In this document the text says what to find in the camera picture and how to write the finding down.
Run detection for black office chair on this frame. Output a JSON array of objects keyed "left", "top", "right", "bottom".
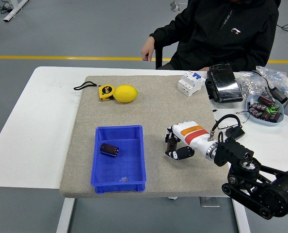
[{"left": 155, "top": 43, "right": 164, "bottom": 69}]

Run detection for black wrapped case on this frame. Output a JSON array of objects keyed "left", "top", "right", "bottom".
[{"left": 204, "top": 63, "right": 243, "bottom": 104}]

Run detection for green plastic connector pieces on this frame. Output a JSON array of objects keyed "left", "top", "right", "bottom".
[{"left": 267, "top": 103, "right": 282, "bottom": 115}]

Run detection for yellow tape measure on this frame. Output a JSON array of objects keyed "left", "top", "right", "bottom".
[{"left": 73, "top": 81, "right": 115, "bottom": 101}]

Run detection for white floor stand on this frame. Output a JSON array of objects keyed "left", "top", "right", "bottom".
[{"left": 170, "top": 0, "right": 192, "bottom": 12}]

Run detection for black power adapter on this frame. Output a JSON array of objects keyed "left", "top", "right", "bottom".
[{"left": 250, "top": 70, "right": 288, "bottom": 105}]

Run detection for white circuit breaker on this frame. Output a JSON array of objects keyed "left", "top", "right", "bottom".
[{"left": 177, "top": 70, "right": 207, "bottom": 97}]

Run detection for white desk frame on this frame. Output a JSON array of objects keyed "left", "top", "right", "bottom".
[{"left": 3, "top": 0, "right": 30, "bottom": 22}]

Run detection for small black flat device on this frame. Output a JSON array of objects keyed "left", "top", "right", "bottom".
[{"left": 225, "top": 126, "right": 246, "bottom": 139}]

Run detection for yellow lemon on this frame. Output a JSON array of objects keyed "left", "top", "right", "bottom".
[{"left": 112, "top": 84, "right": 139, "bottom": 103}]

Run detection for white table leg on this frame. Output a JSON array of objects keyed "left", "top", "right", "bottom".
[
  {"left": 232, "top": 198, "right": 251, "bottom": 233},
  {"left": 56, "top": 198, "right": 76, "bottom": 233}
]

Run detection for person's right hand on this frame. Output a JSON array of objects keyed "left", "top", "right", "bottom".
[{"left": 141, "top": 36, "right": 157, "bottom": 62}]

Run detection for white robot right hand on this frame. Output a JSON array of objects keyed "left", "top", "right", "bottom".
[{"left": 164, "top": 120, "right": 217, "bottom": 161}]

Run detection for clear bag of metal washers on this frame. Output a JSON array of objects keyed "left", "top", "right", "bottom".
[{"left": 238, "top": 70, "right": 271, "bottom": 100}]

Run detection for clear bag of blue parts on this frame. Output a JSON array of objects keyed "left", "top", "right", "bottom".
[{"left": 255, "top": 66, "right": 288, "bottom": 98}]

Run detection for grey metal table bracket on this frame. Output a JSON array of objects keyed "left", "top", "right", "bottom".
[{"left": 199, "top": 197, "right": 221, "bottom": 208}]

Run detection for person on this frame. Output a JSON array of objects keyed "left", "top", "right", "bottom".
[{"left": 141, "top": 0, "right": 280, "bottom": 72}]

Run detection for blue plastic box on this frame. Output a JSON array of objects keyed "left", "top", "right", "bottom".
[{"left": 90, "top": 125, "right": 147, "bottom": 194}]

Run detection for light blue bowl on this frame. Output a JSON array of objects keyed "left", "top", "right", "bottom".
[{"left": 245, "top": 94, "right": 285, "bottom": 127}]

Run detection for grey-brown fabric mat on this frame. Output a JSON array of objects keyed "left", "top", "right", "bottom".
[{"left": 59, "top": 75, "right": 235, "bottom": 199}]

